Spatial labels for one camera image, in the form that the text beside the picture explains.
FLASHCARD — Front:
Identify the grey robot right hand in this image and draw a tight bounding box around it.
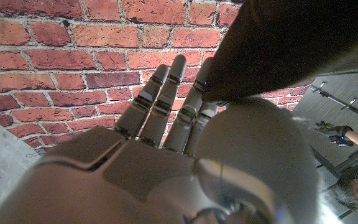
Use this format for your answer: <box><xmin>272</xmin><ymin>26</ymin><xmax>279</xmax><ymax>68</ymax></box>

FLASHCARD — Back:
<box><xmin>0</xmin><ymin>54</ymin><xmax>323</xmax><ymax>224</ymax></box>

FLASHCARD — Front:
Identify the black backpack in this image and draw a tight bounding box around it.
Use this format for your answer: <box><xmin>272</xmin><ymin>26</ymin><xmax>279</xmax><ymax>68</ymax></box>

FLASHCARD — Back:
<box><xmin>202</xmin><ymin>0</ymin><xmax>358</xmax><ymax>102</ymax></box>

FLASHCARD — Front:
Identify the red brick printed backdrop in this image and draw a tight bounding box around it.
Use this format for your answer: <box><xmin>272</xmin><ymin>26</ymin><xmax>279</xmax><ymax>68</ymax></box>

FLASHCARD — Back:
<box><xmin>0</xmin><ymin>0</ymin><xmax>315</xmax><ymax>156</ymax></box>

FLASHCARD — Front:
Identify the black teleoperation glove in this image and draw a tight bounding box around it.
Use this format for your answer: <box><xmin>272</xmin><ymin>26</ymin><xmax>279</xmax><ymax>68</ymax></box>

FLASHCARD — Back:
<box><xmin>314</xmin><ymin>120</ymin><xmax>354</xmax><ymax>147</ymax></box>

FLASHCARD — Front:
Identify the metal wall rail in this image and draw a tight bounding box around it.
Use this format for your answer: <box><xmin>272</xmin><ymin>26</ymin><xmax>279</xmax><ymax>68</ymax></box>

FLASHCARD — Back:
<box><xmin>309</xmin><ymin>81</ymin><xmax>358</xmax><ymax>118</ymax></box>

